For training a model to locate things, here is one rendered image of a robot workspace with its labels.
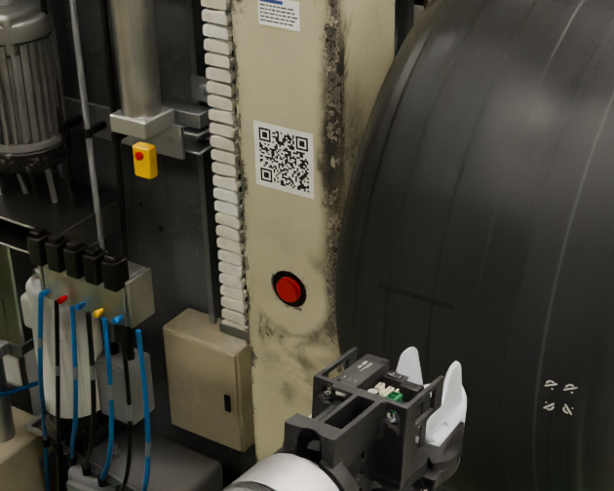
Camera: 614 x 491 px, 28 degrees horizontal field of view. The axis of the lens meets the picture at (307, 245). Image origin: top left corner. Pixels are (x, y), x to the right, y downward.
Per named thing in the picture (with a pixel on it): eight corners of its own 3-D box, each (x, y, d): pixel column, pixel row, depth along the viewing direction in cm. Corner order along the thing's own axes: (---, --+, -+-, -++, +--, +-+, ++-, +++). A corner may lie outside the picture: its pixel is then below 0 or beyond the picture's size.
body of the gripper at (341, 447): (453, 373, 81) (361, 454, 72) (442, 482, 85) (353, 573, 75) (355, 341, 85) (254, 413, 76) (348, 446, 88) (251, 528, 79)
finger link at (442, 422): (499, 342, 90) (441, 393, 82) (491, 412, 92) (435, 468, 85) (461, 330, 91) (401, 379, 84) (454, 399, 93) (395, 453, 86)
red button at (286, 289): (275, 299, 138) (274, 276, 137) (284, 292, 139) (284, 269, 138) (297, 306, 137) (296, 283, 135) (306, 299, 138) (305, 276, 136)
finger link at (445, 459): (482, 428, 87) (424, 485, 80) (480, 446, 87) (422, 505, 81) (424, 407, 89) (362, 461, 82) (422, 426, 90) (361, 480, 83)
